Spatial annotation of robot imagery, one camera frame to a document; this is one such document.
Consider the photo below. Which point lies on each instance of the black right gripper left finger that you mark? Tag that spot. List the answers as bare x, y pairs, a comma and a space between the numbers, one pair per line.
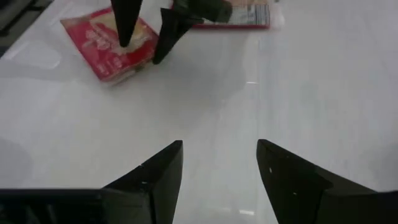
164, 186

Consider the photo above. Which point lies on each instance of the red popcorn bag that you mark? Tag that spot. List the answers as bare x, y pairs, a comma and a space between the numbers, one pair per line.
93, 53
248, 15

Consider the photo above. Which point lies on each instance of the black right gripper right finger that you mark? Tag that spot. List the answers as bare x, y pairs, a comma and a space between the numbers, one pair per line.
295, 193

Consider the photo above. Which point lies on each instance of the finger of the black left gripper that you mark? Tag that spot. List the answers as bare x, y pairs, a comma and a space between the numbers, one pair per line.
126, 18
171, 31

